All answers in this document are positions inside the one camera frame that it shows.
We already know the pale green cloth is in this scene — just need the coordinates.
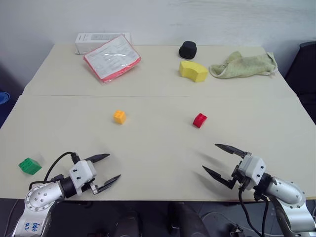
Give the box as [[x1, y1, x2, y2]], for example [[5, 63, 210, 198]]
[[209, 51, 278, 80]]

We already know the green toy block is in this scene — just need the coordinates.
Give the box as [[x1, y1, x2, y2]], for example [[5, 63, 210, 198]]
[[18, 157, 42, 176]]

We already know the white cardboard box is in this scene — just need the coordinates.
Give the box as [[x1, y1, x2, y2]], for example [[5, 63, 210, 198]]
[[75, 32, 133, 55]]

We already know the yellow curved foam block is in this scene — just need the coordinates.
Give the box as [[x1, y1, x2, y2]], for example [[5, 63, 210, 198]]
[[178, 61, 209, 83]]

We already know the large dark rounded shape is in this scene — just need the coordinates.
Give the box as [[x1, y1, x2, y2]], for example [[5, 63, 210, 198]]
[[167, 201, 207, 237]]

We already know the black chair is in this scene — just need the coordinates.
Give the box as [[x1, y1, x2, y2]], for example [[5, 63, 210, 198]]
[[284, 40, 316, 124]]

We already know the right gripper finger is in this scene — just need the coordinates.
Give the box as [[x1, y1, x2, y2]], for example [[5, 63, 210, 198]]
[[202, 165, 236, 190], [214, 143, 249, 159]]

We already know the thin white cable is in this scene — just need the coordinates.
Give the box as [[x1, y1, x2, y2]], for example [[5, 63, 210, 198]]
[[199, 211, 224, 222]]

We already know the black round cap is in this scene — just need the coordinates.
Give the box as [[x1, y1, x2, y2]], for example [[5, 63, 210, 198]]
[[178, 40, 198, 60]]

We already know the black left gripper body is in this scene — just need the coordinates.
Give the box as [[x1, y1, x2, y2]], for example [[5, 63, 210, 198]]
[[80, 160, 100, 196]]

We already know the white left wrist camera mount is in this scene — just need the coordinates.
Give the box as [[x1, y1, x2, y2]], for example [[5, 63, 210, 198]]
[[68, 159, 97, 198]]

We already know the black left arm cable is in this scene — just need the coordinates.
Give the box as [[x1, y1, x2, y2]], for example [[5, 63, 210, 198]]
[[29, 151, 82, 190]]

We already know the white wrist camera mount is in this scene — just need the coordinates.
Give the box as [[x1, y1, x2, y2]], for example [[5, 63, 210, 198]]
[[68, 159, 97, 198], [237, 155, 267, 185]]

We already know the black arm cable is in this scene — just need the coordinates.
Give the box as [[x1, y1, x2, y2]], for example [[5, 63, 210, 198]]
[[237, 184, 270, 237], [29, 151, 82, 190]]

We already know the blue round object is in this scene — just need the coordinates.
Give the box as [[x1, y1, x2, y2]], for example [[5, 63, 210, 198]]
[[0, 91, 10, 107]]

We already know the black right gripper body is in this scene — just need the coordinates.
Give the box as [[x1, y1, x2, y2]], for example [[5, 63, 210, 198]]
[[231, 152, 255, 191]]

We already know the red toy block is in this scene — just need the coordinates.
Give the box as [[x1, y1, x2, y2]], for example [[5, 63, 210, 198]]
[[192, 113, 208, 129]]

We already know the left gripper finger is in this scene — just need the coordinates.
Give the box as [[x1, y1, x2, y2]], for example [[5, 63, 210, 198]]
[[96, 174, 122, 194], [83, 153, 111, 163]]

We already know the red sleeve with papers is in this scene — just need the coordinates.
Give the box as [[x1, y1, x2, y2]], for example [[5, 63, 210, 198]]
[[83, 34, 142, 86]]

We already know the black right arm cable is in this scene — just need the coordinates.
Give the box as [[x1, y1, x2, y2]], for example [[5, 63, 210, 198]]
[[237, 184, 270, 237]]

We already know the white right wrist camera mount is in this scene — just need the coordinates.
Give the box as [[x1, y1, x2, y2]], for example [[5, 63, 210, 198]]
[[237, 155, 267, 185]]

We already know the yellow toy block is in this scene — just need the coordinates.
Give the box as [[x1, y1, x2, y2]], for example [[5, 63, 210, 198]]
[[113, 109, 127, 125]]

